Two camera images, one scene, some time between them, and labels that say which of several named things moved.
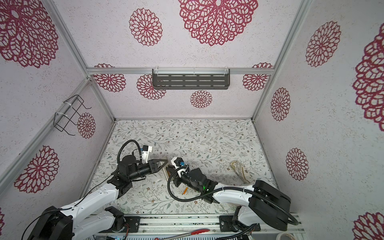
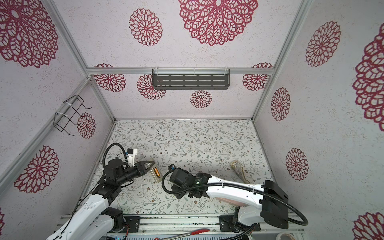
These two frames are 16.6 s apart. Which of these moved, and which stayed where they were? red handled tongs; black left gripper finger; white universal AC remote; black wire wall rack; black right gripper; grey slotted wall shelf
Moved: black right gripper; white universal AC remote; black left gripper finger
Stayed: grey slotted wall shelf; red handled tongs; black wire wall rack
